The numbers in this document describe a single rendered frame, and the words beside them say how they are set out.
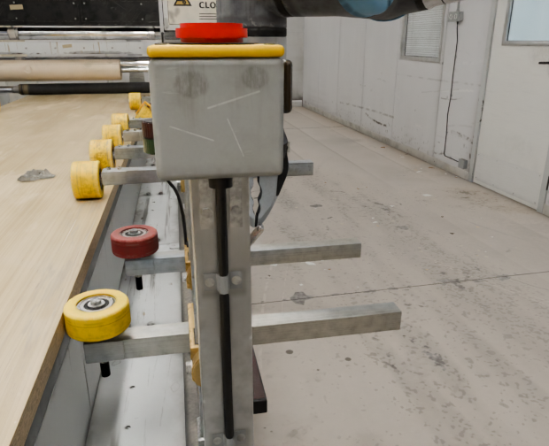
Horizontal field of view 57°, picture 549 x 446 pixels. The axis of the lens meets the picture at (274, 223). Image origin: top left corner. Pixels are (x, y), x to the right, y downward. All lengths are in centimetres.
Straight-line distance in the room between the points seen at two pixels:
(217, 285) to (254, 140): 10
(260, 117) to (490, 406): 185
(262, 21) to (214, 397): 45
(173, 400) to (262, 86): 76
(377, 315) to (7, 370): 47
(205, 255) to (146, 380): 72
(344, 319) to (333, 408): 120
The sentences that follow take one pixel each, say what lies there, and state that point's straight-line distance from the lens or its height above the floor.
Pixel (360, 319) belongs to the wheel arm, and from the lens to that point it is 74.
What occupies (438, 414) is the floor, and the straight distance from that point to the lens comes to 196.
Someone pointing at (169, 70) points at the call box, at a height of 121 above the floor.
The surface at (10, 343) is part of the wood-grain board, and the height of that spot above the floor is 90.
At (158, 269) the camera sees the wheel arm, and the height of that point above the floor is 84.
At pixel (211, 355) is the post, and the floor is 103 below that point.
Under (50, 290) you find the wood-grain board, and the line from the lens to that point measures 76.
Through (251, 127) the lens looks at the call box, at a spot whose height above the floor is 118.
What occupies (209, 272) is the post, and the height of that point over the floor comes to 109.
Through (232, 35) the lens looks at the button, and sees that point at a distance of 29.
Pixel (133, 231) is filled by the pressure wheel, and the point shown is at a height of 91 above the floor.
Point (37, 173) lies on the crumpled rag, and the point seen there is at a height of 91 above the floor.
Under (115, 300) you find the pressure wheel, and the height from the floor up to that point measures 90.
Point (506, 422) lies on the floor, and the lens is 201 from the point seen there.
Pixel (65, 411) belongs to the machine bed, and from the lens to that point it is 80.
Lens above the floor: 122
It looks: 20 degrees down
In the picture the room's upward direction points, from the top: straight up
